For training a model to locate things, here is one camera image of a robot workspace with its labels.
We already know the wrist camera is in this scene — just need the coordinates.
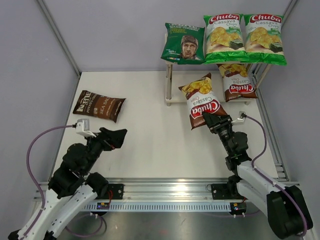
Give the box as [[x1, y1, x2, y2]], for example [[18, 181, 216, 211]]
[[231, 111, 247, 125], [75, 118, 97, 138]]

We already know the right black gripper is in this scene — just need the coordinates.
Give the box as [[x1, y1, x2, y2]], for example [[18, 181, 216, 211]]
[[202, 111, 234, 155]]

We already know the aluminium frame post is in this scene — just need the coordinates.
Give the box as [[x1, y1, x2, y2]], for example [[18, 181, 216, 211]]
[[35, 0, 81, 78], [271, 0, 300, 35]]

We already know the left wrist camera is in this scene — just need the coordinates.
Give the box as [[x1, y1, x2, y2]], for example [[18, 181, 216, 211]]
[[75, 118, 97, 138]]

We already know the green Chuba cassava chips bag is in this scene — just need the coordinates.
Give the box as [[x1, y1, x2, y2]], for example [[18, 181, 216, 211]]
[[244, 13, 287, 66]]

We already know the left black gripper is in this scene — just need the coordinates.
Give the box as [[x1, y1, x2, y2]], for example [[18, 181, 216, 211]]
[[82, 127, 127, 175]]

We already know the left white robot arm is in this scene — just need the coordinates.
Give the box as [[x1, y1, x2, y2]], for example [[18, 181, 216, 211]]
[[8, 120, 128, 240]]

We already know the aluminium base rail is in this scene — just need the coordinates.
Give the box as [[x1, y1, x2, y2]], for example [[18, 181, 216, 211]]
[[32, 177, 301, 213]]

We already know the brown Kettle sea salt bag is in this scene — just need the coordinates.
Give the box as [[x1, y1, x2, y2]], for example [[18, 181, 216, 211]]
[[72, 90, 126, 123]]

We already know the brown Chuba cassava chips bag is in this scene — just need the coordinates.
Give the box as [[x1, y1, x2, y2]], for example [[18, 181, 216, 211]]
[[217, 63, 258, 102]]

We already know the white two-tier wooden shelf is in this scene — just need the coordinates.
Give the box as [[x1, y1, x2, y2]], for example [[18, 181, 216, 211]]
[[164, 32, 272, 107]]

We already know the right aluminium frame post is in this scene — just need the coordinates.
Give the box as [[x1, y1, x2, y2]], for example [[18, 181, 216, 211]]
[[271, 0, 300, 35]]

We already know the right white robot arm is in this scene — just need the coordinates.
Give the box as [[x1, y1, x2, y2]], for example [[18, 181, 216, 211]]
[[203, 112, 313, 240]]

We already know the dark green Real chips bag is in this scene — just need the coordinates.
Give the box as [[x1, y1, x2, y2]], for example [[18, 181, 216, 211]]
[[161, 22, 205, 65]]

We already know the left aluminium frame post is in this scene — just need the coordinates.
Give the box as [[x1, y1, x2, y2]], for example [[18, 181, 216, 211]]
[[35, 0, 81, 78]]

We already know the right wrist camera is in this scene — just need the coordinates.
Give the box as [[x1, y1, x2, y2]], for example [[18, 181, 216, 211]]
[[231, 111, 247, 125]]

